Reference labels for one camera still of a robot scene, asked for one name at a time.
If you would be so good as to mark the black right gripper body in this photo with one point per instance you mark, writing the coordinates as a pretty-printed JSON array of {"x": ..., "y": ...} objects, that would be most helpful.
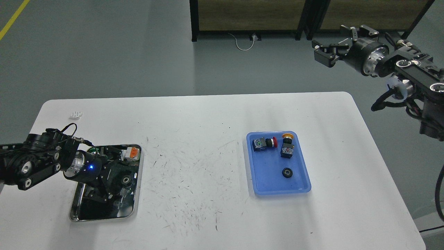
[{"x": 365, "y": 54}]

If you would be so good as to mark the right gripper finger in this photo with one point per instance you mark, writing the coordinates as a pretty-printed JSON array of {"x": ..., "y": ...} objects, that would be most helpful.
[
  {"x": 361, "y": 32},
  {"x": 328, "y": 55}
]

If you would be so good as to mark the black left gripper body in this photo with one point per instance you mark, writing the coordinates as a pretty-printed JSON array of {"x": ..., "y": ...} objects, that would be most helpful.
[{"x": 95, "y": 172}]

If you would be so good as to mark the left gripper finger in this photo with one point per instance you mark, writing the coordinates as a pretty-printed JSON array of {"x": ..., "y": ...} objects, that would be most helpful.
[
  {"x": 112, "y": 160},
  {"x": 104, "y": 191}
]

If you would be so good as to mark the black gear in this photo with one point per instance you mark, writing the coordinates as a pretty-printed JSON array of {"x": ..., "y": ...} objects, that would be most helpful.
[
  {"x": 126, "y": 181},
  {"x": 287, "y": 172}
]

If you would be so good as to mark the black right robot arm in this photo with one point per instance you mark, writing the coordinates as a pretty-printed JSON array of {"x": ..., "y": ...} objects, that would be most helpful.
[{"x": 413, "y": 82}]

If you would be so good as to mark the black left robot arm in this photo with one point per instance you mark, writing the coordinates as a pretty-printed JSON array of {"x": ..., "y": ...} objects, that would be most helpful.
[{"x": 39, "y": 157}]

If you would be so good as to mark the stainless steel tray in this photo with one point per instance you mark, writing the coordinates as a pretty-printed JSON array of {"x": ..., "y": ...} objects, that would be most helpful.
[{"x": 85, "y": 210}]

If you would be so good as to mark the orange white connector block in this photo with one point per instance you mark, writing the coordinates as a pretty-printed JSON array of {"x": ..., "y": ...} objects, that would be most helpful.
[{"x": 130, "y": 154}]

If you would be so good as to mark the right wooden cabinet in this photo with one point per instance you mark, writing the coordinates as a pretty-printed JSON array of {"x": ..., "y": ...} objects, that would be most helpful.
[{"x": 401, "y": 16}]

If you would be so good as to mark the wooden cabinet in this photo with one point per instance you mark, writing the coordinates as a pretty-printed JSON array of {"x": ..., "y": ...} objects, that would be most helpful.
[
  {"x": 248, "y": 17},
  {"x": 401, "y": 16}
]

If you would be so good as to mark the small white plastic clip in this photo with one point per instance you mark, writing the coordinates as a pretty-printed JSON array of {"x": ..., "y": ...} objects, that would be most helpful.
[{"x": 76, "y": 115}]

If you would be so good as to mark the blue plastic tray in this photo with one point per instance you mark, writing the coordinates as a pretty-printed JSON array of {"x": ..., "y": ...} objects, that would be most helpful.
[{"x": 266, "y": 167}]

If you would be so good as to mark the left wooden cabinet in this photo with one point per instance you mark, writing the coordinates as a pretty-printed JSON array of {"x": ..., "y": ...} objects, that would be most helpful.
[{"x": 248, "y": 17}]

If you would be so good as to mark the green push button switch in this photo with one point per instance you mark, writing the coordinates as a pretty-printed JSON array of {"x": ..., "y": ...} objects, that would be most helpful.
[{"x": 94, "y": 150}]

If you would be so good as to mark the yellow push button switch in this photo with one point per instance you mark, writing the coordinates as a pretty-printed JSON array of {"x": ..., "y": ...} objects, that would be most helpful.
[{"x": 287, "y": 148}]

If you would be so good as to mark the red push button switch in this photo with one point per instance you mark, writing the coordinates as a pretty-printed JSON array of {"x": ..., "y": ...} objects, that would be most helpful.
[{"x": 260, "y": 144}]

